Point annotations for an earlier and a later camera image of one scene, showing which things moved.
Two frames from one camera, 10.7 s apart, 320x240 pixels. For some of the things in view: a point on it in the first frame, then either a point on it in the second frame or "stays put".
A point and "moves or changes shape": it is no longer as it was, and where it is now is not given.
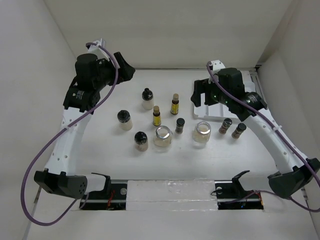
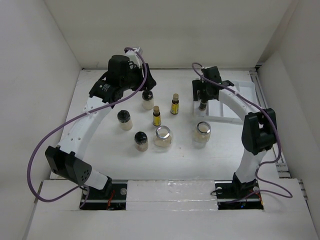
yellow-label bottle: [174, 104] stays put
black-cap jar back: [147, 99] stays put
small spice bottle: [179, 125] moves or changes shape
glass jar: [201, 132] stays put
